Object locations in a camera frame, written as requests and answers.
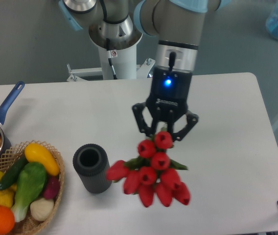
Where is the purple red radish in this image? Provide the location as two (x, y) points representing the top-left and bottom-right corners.
(42, 176), (60, 200)

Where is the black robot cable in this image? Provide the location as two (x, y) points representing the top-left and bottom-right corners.
(99, 0), (118, 80)

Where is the yellow squash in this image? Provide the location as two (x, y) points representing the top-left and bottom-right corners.
(24, 143), (60, 176)

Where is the orange fruit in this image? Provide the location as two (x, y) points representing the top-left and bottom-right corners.
(0, 206), (15, 235)

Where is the dark grey ribbed vase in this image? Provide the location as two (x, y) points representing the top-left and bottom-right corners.
(72, 143), (112, 194)

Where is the woven wicker basket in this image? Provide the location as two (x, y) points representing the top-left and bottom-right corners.
(0, 140), (65, 235)

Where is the red tulip bouquet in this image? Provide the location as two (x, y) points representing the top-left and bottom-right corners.
(105, 127), (191, 208)

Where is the white garlic bulb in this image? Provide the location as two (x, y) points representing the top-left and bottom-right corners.
(30, 198), (54, 221)

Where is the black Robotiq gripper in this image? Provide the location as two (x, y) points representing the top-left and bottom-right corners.
(132, 66), (199, 141)

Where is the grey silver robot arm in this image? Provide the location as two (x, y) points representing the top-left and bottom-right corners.
(58, 0), (224, 141)

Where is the green bok choy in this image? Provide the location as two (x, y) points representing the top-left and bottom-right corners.
(11, 162), (47, 223)

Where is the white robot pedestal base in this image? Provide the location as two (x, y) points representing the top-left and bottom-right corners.
(67, 46), (155, 82)

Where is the dark green cucumber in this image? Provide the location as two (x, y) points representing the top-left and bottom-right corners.
(0, 156), (28, 190)

